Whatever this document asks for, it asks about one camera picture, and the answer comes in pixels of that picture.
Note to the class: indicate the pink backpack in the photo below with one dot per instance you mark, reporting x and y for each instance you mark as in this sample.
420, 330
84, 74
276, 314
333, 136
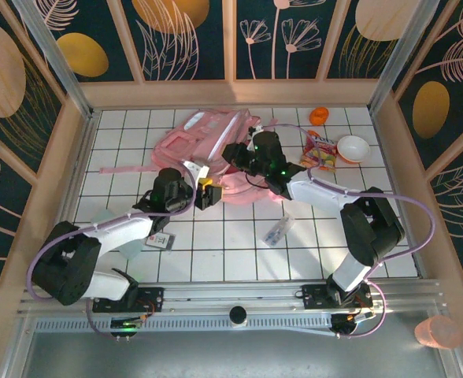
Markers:
200, 138

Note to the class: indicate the card pack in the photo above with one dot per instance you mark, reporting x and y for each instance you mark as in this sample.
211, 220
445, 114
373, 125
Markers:
160, 241

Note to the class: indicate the clear pen packet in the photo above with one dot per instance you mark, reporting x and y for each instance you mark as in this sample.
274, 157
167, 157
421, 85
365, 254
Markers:
278, 232

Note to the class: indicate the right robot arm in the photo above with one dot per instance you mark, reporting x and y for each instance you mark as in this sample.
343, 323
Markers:
369, 232

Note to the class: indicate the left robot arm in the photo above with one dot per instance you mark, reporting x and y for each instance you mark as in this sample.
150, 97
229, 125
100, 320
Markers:
70, 264

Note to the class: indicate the fruit snack bag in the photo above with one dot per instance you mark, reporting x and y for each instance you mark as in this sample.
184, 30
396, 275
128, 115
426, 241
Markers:
320, 153

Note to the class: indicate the orange plastic toy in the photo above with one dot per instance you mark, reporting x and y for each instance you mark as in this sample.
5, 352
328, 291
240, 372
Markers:
319, 115

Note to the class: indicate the white and orange bowl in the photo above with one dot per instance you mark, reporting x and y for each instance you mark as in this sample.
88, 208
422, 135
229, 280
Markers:
353, 149

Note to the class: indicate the black round knob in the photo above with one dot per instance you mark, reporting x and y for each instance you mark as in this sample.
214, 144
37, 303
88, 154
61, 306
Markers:
238, 314

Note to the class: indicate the left controller board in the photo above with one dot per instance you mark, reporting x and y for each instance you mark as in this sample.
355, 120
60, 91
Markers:
126, 326

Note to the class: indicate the controller board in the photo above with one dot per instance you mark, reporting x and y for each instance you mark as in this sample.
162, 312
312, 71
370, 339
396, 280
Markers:
349, 323
126, 326

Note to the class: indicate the right controller board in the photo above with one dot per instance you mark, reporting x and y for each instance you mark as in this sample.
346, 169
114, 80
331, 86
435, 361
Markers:
349, 323

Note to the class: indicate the translucent pink cup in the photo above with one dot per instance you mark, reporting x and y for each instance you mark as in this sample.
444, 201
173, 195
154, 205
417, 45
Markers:
438, 332

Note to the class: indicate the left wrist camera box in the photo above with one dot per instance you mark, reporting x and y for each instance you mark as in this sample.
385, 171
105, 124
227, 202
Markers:
198, 168

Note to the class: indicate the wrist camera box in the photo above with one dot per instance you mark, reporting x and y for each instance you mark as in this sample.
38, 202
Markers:
198, 168
256, 132

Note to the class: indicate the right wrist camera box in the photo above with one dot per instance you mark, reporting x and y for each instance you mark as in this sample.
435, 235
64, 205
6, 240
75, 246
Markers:
256, 132

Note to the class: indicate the aluminium rail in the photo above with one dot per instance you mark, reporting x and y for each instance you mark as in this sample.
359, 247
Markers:
231, 293

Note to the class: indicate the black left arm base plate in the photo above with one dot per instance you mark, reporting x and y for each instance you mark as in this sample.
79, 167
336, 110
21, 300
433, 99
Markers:
152, 299

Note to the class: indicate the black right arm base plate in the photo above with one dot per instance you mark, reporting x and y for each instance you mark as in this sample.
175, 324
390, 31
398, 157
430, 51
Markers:
314, 297

